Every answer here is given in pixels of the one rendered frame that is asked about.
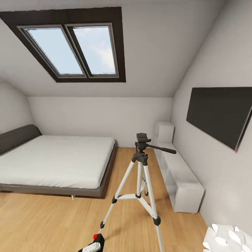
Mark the fixed window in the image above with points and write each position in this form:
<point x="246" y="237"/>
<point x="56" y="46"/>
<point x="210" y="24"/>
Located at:
<point x="73" y="45"/>

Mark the bookcase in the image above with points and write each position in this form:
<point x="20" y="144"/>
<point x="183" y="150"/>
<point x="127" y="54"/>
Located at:
<point x="184" y="189"/>

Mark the bed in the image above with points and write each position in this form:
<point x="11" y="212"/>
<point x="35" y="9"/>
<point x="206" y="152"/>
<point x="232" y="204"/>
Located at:
<point x="69" y="165"/>

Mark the camera tripod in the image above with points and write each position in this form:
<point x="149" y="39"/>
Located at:
<point x="142" y="168"/>

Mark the wall mounted tv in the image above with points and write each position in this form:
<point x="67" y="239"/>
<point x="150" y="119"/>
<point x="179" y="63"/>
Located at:
<point x="221" y="112"/>

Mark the digital camera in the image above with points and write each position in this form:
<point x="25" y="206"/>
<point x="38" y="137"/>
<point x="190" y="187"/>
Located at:
<point x="98" y="238"/>

